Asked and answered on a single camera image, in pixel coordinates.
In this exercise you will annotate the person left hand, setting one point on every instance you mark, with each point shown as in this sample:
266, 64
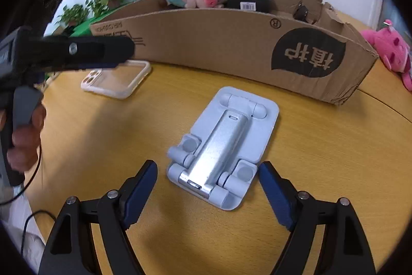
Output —
26, 141

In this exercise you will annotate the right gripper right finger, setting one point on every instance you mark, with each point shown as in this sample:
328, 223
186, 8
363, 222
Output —
344, 249

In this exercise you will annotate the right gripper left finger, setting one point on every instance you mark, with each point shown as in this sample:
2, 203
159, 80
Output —
70, 248

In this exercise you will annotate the white clear phone case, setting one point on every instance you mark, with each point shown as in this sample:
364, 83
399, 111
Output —
119, 82

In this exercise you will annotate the light blue phone stand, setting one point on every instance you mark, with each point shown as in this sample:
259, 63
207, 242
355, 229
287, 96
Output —
218, 158

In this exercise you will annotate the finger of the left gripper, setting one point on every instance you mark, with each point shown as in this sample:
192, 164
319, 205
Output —
79, 53

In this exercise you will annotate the black product box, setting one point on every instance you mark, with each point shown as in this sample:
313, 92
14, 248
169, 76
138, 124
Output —
263, 6

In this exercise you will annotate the black sunglasses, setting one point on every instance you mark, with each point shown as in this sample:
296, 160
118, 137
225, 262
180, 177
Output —
301, 13

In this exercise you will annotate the pink plush toy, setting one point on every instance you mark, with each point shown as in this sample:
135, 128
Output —
392, 49

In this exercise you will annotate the small potted plant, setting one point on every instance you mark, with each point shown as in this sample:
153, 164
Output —
74, 15

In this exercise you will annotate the green cloth covered table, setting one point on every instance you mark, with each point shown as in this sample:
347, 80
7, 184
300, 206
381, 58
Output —
83, 29

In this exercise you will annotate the brown cardboard box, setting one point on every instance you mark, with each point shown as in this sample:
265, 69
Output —
326, 61

